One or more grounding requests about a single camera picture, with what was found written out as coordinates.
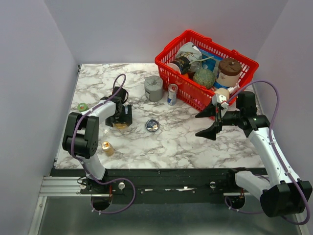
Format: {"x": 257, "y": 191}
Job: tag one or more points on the amber pill bottle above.
{"x": 107, "y": 148}

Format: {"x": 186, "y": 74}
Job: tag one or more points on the blue box in basket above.
{"x": 209, "y": 61}

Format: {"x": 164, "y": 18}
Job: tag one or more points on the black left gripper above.
{"x": 127, "y": 118}

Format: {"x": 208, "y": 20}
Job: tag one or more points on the round yellow pill container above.
{"x": 121, "y": 126}

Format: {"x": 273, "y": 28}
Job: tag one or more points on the green speckled ball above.
{"x": 205, "y": 78}

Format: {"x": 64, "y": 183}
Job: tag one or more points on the grey patterned snack bag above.
{"x": 192, "y": 53}

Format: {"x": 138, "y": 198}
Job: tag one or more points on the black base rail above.
{"x": 158, "y": 186}

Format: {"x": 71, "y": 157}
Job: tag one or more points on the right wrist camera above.
{"x": 219, "y": 99}

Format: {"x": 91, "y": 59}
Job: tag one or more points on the black cup with white rim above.
{"x": 180, "y": 64}

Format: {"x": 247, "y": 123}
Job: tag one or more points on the round dark blue pill container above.
{"x": 152, "y": 125}

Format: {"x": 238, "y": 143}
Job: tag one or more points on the brown lidded paper cup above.
{"x": 228, "y": 72}

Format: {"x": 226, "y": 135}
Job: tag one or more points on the cream round bottle with pump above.
{"x": 227, "y": 92}

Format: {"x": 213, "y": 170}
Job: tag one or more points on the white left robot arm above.
{"x": 82, "y": 130}

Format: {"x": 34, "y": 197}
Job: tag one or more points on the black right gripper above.
{"x": 210, "y": 132}

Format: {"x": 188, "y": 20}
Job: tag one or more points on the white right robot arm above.
{"x": 283, "y": 193}

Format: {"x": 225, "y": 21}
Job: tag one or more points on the grey wrapped toilet paper roll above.
{"x": 153, "y": 87}

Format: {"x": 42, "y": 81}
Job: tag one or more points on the green lidded dark jar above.
{"x": 82, "y": 107}

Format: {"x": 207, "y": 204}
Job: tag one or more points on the red plastic shopping basket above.
{"x": 188, "y": 91}

